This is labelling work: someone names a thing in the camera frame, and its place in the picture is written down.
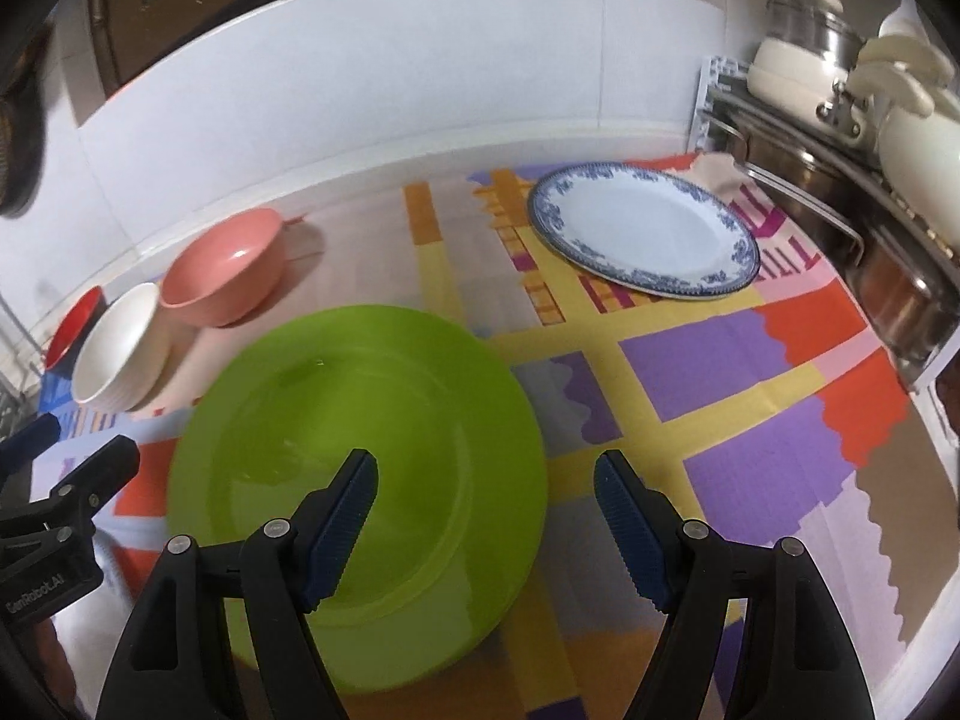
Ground red black bowl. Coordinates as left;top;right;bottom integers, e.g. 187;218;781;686
44;286;107;379

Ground pink bowl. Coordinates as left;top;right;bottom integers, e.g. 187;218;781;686
160;208;285;327

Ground green plastic plate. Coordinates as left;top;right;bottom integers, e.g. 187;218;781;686
166;305;548;694

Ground blue white porcelain plate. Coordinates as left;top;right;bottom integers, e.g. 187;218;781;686
527;161;760;301

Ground white ribbed bowl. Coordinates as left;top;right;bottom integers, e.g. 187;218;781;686
71;281;172;413

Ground colourful patterned table mat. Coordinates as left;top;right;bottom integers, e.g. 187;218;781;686
41;154;958;718

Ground black hanging frying pan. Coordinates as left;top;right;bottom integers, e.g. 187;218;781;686
2;23;50;218

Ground copper bottom steel pot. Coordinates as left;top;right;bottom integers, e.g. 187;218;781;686
846;221;958;367

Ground metal pot rack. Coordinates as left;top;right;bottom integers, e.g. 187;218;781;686
690;55;958;390

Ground steel pot on rack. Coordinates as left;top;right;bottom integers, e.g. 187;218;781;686
698;110;864;265

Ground cream pot with lid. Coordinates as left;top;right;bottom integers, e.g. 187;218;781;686
747;0;864;138

